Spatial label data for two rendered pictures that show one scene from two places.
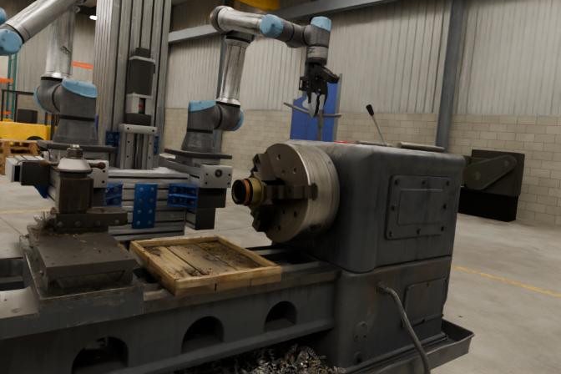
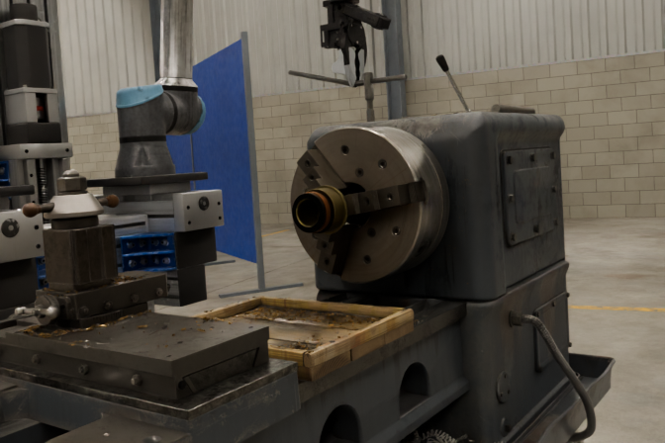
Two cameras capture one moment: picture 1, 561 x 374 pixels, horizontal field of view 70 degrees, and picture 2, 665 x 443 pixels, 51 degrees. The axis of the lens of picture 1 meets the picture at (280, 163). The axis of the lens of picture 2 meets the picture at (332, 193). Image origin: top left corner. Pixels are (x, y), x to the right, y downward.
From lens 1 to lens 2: 0.46 m
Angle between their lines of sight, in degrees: 18
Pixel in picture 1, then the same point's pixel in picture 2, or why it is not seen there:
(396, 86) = (314, 45)
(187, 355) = not seen: outside the picture
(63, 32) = not seen: outside the picture
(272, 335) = (411, 416)
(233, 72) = (181, 33)
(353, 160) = (457, 136)
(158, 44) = not seen: outside the picture
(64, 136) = not seen: outside the picture
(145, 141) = (55, 171)
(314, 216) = (427, 227)
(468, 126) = (432, 95)
